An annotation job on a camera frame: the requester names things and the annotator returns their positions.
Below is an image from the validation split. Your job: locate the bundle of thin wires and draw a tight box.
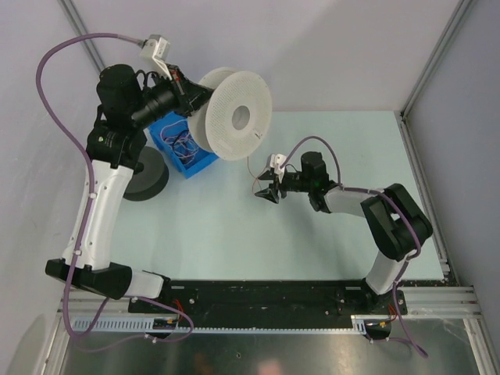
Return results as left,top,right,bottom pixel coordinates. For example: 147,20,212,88
159,120,204,165

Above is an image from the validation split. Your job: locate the grey slotted cable duct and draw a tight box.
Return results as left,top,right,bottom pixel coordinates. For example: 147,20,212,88
91,316,366,335

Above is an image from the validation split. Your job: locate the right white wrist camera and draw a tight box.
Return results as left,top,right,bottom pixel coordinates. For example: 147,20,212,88
267,154,288,175

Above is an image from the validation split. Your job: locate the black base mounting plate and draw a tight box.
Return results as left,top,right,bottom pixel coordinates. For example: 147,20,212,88
128,280,408,330

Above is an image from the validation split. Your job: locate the aluminium frame rail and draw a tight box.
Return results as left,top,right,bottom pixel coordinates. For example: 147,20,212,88
69,287,481,319

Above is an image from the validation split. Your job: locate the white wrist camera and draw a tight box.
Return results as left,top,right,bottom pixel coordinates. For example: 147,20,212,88
267,154,288,175
140,34,171,80

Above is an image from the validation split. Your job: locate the light grey cable spool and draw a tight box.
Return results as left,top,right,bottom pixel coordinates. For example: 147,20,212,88
187,67,273,161

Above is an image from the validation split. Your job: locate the thin red black wire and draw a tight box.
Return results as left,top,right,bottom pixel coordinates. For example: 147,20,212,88
246,155,270,193

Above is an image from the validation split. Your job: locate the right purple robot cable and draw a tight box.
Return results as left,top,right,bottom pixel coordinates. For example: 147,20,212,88
279,135,429,359

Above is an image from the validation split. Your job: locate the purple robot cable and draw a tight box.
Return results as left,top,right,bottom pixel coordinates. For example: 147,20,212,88
35,33,195,352
279,135,429,359

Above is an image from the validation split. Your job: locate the dark grey cable spool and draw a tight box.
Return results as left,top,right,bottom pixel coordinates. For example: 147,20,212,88
123,146,170,202

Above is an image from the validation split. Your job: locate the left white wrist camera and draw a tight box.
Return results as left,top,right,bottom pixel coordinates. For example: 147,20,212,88
140,34,171,80

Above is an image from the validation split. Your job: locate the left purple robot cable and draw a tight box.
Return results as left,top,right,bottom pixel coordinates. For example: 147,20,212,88
35,33,195,352

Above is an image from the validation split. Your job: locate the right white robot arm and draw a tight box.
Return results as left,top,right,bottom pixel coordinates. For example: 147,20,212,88
255,152,433,313

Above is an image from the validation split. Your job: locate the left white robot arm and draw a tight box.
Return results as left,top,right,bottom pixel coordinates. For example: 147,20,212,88
45,64,213,313

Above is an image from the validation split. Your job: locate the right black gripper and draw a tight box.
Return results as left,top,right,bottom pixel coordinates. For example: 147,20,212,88
255,169,313,203

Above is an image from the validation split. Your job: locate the blue plastic bin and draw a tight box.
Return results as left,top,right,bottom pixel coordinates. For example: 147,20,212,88
148,112,218,179

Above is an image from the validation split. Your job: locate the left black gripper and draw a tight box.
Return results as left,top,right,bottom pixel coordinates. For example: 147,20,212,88
129,63,214,129

